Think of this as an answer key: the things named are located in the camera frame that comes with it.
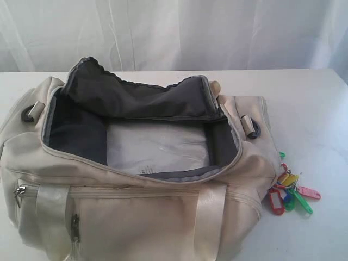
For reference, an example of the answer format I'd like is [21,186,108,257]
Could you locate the colourful key tag bunch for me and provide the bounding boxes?
[267,162,321,216]

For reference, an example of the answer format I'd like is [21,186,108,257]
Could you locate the white plastic package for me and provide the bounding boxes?
[107,121,209,175]

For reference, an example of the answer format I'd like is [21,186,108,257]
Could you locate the white backdrop curtain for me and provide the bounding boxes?
[1,1,347,73]

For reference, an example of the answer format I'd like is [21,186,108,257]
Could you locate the cream fabric duffel bag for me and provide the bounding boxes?
[1,57,283,260]

